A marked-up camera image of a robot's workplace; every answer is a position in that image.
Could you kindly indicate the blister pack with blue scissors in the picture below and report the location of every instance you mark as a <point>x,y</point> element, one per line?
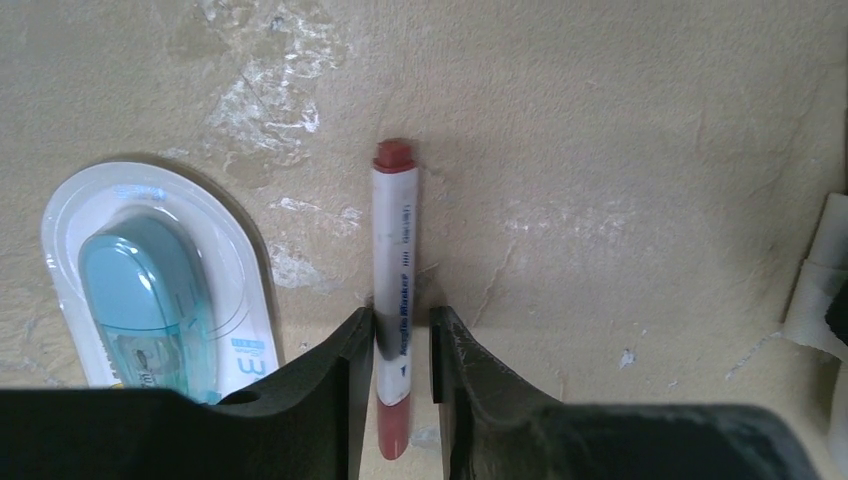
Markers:
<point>159,280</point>

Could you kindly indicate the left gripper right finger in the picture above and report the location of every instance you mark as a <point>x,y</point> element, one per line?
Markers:
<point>494,424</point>

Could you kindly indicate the dark red marker pen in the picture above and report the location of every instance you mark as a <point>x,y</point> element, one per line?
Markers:
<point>395,194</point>

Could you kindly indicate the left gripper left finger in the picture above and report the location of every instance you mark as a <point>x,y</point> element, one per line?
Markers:
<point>306,420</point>

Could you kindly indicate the beige canvas student backpack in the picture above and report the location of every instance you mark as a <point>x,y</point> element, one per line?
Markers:
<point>817,313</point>

